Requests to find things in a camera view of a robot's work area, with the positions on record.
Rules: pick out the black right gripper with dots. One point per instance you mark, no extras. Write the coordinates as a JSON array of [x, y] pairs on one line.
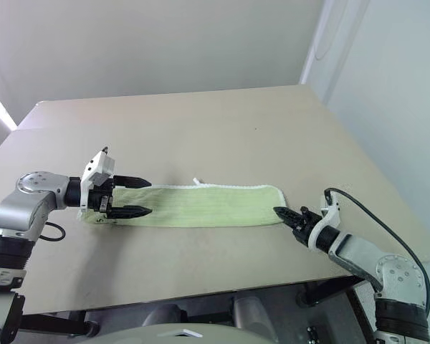
[[307, 224]]

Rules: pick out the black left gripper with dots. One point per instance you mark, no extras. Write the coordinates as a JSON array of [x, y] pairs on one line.
[[101, 202]]

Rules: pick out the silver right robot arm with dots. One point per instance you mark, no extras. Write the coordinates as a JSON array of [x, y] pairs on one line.
[[390, 276]]

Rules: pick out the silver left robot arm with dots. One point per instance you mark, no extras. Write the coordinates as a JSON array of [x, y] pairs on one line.
[[19, 211]]

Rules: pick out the light green towel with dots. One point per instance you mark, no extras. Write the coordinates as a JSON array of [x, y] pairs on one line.
[[208, 208]]

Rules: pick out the dark rounded shape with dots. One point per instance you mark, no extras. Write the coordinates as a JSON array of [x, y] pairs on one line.
[[165, 315]]

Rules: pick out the grey robot torso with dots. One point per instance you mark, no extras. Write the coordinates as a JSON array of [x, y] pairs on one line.
[[190, 333]]

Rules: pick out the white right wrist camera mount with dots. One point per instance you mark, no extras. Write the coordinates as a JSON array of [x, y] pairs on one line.
[[330, 215]]

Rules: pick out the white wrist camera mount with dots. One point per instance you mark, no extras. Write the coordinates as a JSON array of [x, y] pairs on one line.
[[330, 215], [99, 165]]

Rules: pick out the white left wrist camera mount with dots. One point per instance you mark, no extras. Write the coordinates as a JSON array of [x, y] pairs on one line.
[[99, 165]]

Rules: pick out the black table frame bar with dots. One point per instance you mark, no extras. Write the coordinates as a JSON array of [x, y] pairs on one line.
[[57, 324]]

